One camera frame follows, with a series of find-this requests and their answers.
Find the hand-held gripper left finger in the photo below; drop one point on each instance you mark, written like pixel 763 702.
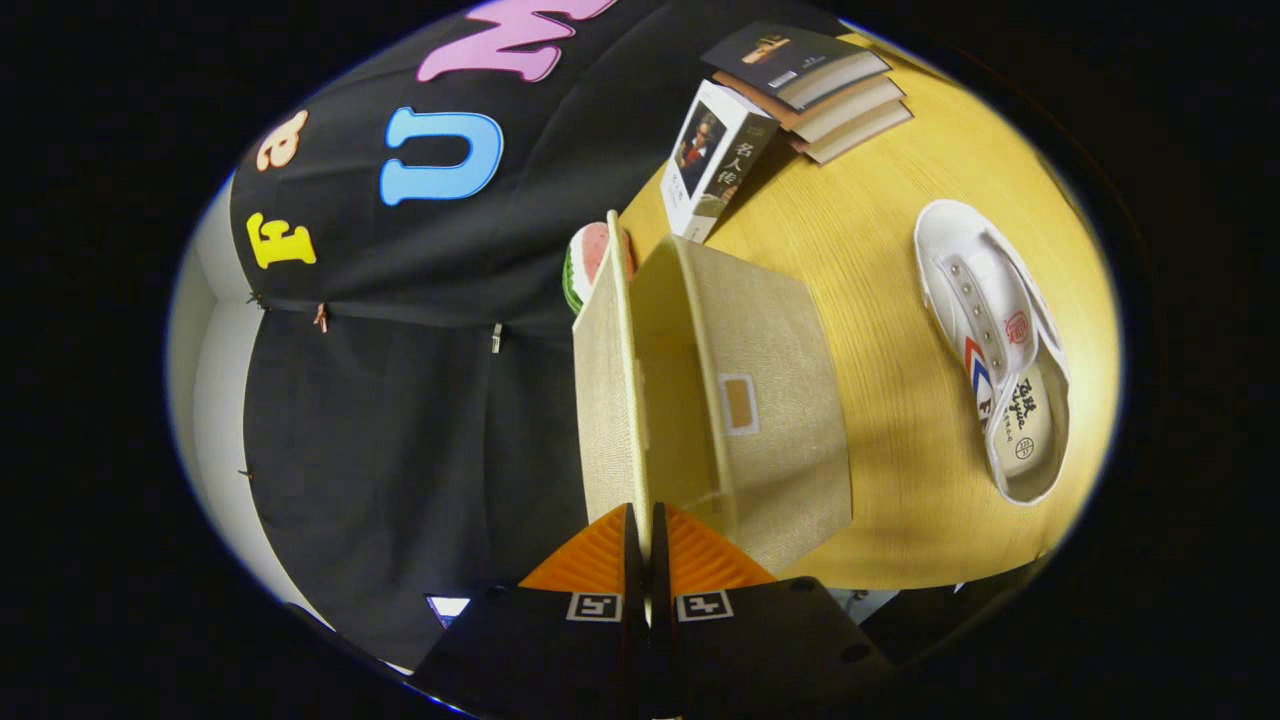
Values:
pixel 632 565

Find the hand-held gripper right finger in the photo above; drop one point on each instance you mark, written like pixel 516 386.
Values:
pixel 659 565

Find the beige fabric storage box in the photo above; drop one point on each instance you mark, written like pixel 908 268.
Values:
pixel 780 400

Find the white canvas shoe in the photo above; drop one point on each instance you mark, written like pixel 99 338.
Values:
pixel 985 300

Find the glowing screen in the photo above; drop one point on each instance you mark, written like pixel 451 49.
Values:
pixel 447 607

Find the silver clip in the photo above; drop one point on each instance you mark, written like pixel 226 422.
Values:
pixel 496 337

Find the watermelon slice toy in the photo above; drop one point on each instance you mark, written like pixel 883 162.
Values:
pixel 592 260

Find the copper clip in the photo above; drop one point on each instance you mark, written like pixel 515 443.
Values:
pixel 320 318

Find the white portrait cover book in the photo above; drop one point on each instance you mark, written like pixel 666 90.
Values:
pixel 715 160

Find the thin brown book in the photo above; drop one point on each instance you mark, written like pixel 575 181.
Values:
pixel 860 135

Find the brown cover book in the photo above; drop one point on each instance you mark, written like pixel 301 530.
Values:
pixel 850 110

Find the black cover book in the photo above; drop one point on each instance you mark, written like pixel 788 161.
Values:
pixel 780 55

